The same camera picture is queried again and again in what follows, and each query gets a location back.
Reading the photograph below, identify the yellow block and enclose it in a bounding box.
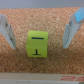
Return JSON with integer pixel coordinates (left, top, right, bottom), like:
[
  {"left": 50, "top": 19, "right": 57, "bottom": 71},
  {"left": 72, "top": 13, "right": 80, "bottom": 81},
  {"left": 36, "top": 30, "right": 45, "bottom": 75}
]
[{"left": 25, "top": 30, "right": 50, "bottom": 59}]

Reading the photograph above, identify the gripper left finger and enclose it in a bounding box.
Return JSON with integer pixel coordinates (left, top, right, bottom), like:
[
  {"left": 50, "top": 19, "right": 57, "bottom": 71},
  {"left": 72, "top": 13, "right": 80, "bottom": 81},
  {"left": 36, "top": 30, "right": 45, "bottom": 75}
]
[{"left": 0, "top": 13, "right": 18, "bottom": 51}]

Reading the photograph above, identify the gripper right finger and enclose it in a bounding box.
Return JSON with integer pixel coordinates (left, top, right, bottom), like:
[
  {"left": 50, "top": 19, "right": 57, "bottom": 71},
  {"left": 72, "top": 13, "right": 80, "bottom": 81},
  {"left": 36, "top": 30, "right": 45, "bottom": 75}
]
[{"left": 62, "top": 6, "right": 84, "bottom": 50}]

